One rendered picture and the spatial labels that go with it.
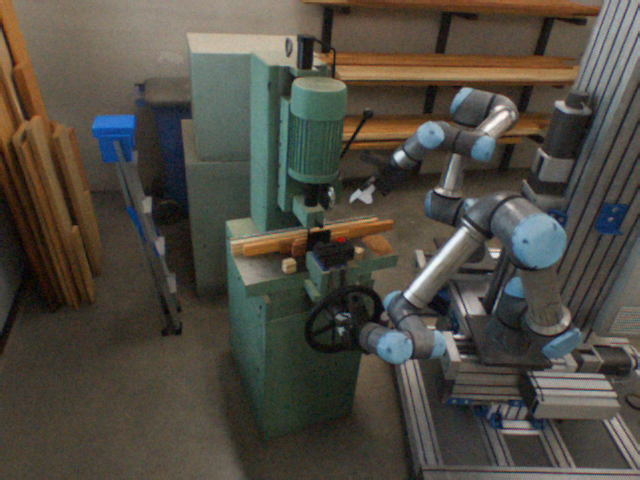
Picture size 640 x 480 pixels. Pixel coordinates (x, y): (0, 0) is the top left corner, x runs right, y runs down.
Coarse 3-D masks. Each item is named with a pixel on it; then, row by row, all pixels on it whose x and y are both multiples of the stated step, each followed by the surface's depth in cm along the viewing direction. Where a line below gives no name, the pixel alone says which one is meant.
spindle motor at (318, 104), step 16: (304, 80) 149; (320, 80) 151; (336, 80) 152; (304, 96) 142; (320, 96) 141; (336, 96) 143; (304, 112) 145; (320, 112) 144; (336, 112) 146; (304, 128) 148; (320, 128) 146; (336, 128) 150; (304, 144) 150; (320, 144) 150; (336, 144) 152; (288, 160) 159; (304, 160) 153; (320, 160) 153; (336, 160) 157; (304, 176) 156; (320, 176) 156; (336, 176) 161
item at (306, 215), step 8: (296, 200) 174; (296, 208) 175; (304, 208) 168; (312, 208) 169; (320, 208) 169; (296, 216) 176; (304, 216) 169; (312, 216) 167; (320, 216) 169; (304, 224) 170; (312, 224) 169
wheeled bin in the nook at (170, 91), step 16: (144, 80) 329; (160, 80) 323; (176, 80) 325; (160, 96) 297; (176, 96) 300; (160, 112) 300; (176, 112) 304; (160, 128) 307; (176, 128) 310; (160, 144) 315; (176, 144) 317; (176, 160) 324; (160, 176) 368; (176, 176) 331; (160, 192) 373; (176, 192) 338; (160, 208) 337; (176, 208) 341
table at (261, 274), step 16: (352, 240) 184; (240, 256) 169; (256, 256) 170; (272, 256) 171; (288, 256) 172; (304, 256) 173; (368, 256) 176; (384, 256) 177; (240, 272) 162; (256, 272) 162; (272, 272) 163; (304, 272) 165; (256, 288) 159; (272, 288) 162; (288, 288) 165
